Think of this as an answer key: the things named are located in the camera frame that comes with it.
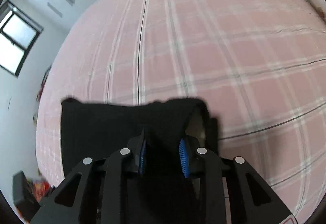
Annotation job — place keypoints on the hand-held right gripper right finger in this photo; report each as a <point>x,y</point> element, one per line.
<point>184,160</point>

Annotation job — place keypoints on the black box on floor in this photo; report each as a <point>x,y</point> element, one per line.
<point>25,191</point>

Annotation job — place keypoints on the pink plaid bed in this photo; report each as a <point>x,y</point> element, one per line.
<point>203,48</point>

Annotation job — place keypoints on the black framed window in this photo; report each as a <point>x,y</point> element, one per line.
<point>15,35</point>

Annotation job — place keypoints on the red patterned bag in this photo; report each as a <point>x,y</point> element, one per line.
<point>42,189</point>

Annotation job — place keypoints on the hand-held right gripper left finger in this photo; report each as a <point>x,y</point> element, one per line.
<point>143,157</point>

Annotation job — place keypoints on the black pants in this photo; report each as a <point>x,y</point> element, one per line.
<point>101,124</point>

